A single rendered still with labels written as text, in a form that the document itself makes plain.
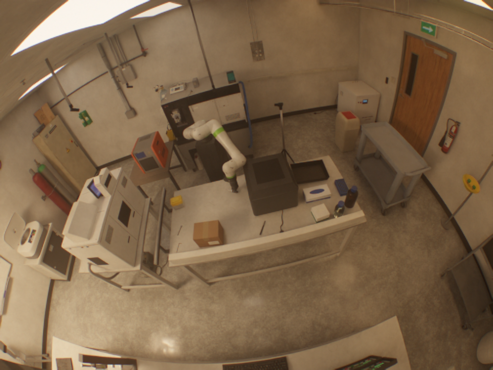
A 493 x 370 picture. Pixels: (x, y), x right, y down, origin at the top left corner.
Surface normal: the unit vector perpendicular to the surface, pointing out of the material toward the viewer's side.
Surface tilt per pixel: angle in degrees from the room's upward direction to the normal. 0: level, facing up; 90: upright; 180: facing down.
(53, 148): 90
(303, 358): 0
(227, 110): 90
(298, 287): 0
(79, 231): 40
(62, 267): 90
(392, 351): 0
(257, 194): 51
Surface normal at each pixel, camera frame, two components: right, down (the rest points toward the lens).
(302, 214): -0.18, -0.65
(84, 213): 0.50, -0.64
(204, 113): 0.15, 0.73
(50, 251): 0.97, -0.22
